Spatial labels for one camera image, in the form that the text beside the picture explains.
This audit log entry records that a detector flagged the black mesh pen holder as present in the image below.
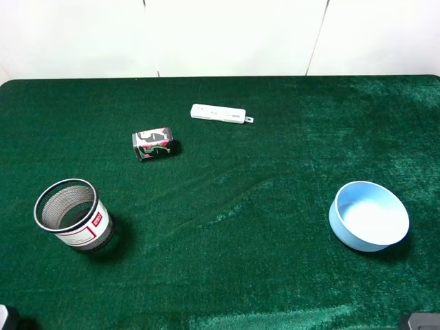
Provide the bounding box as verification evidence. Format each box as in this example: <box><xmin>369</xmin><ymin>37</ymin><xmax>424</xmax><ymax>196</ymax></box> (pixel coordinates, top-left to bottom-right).
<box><xmin>33</xmin><ymin>178</ymin><xmax>115</xmax><ymax>252</ymax></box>

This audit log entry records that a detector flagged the white power strip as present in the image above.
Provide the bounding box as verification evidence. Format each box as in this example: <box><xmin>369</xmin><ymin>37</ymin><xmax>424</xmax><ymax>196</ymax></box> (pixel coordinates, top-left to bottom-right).
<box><xmin>190</xmin><ymin>104</ymin><xmax>254</xmax><ymax>124</ymax></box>

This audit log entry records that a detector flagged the green velvet tablecloth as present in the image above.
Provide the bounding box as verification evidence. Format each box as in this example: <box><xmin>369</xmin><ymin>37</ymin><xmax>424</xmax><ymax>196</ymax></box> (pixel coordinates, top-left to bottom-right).
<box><xmin>1</xmin><ymin>76</ymin><xmax>439</xmax><ymax>329</ymax></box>

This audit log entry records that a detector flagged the black red patterned box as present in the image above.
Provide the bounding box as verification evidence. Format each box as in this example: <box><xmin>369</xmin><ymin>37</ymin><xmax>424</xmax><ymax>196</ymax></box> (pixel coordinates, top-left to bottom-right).
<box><xmin>132</xmin><ymin>127</ymin><xmax>174</xmax><ymax>161</ymax></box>

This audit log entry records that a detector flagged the light blue bowl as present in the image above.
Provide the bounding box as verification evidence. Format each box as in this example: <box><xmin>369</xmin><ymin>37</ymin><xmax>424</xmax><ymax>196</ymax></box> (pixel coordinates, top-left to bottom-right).
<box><xmin>329</xmin><ymin>181</ymin><xmax>410</xmax><ymax>252</ymax></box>

